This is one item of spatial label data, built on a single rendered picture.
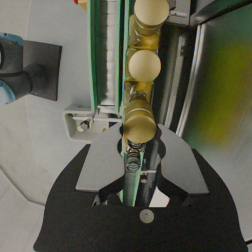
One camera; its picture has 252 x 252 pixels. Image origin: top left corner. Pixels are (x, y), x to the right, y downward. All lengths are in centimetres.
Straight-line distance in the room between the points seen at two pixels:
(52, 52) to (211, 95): 61
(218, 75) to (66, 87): 60
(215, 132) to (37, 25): 77
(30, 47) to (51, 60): 13
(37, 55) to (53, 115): 33
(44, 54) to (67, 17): 19
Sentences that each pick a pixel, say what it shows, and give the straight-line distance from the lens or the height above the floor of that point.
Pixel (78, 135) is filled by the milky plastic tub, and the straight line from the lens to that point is 67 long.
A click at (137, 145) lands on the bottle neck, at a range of 20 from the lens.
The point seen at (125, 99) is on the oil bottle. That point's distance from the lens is 22.
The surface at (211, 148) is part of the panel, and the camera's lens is 23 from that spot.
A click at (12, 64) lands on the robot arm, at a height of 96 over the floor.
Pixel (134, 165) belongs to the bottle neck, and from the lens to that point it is 25.
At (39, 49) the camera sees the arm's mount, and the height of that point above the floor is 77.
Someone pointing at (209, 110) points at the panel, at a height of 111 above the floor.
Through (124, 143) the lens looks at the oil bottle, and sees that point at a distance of 26.
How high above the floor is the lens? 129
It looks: 60 degrees down
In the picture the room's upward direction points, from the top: 172 degrees counter-clockwise
